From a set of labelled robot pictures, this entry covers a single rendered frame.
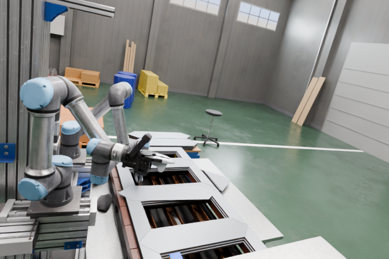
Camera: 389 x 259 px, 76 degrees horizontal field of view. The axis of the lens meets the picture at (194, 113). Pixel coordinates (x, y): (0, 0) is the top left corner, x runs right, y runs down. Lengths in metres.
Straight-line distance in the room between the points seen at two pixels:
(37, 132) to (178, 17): 9.31
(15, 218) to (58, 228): 0.20
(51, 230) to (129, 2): 8.95
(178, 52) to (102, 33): 2.89
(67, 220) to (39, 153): 0.45
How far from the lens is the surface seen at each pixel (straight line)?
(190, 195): 1.99
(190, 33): 10.37
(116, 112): 1.67
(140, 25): 9.93
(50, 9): 1.48
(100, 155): 1.10
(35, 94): 1.12
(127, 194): 1.89
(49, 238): 1.60
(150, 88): 8.69
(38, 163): 1.25
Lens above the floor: 1.92
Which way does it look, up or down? 14 degrees down
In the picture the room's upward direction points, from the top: 12 degrees clockwise
